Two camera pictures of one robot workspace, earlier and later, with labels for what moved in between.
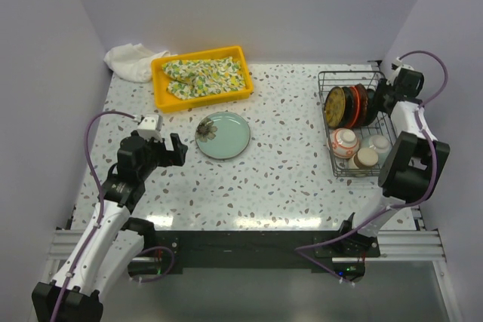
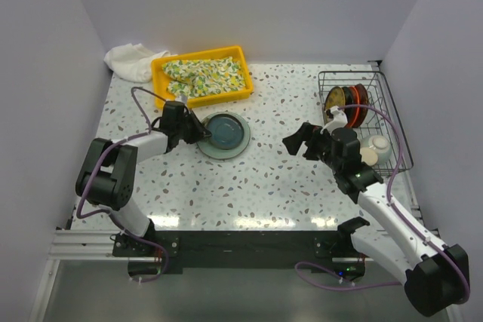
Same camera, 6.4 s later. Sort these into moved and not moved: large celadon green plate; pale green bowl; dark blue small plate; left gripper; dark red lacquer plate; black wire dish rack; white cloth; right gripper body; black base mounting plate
Moved: dark blue small plate; left gripper; right gripper body
Not moved: large celadon green plate; white cloth; pale green bowl; black wire dish rack; dark red lacquer plate; black base mounting plate
